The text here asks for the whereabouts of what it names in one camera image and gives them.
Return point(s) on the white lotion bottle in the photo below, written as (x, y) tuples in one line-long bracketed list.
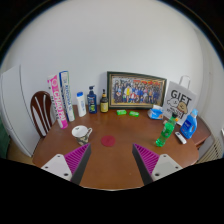
[(81, 104)]

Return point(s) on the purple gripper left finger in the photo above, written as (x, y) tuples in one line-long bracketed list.
[(71, 166)]

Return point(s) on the green plastic soda bottle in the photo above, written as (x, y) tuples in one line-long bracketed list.
[(167, 130)]

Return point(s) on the green small packet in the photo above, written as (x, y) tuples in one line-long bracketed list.
[(121, 112), (134, 114)]

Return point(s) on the blue white tall box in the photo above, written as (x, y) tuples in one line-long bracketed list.
[(66, 95)]

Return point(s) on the red round coaster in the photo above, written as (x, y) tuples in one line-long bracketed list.
[(108, 140)]

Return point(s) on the right green small packet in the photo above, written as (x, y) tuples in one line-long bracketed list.
[(134, 114)]

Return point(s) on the patterned ceramic mug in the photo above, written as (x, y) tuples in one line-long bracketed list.
[(81, 134)]

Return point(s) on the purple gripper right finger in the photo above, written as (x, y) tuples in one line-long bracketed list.
[(152, 166)]

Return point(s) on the dark amber pump bottle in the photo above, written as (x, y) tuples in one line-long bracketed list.
[(104, 102)]

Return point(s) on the blue detergent bottle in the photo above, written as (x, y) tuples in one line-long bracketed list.
[(189, 126)]

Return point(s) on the dark wooden chair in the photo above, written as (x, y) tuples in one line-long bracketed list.
[(40, 106)]

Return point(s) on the framed group photo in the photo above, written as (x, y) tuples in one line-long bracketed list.
[(134, 91)]

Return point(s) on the left green small packet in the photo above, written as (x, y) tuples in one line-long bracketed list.
[(121, 112)]

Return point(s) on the dark blue pump bottle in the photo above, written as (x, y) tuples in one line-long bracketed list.
[(91, 99)]

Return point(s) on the white refrigerator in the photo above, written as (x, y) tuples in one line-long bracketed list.
[(14, 112)]

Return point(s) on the pink tall box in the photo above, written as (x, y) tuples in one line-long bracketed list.
[(56, 100)]

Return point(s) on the white gift paper bag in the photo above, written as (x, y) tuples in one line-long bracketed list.
[(179, 100)]

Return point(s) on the white remote control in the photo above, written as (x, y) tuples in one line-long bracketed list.
[(180, 137)]

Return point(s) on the white radiator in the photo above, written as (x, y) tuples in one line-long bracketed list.
[(213, 153)]

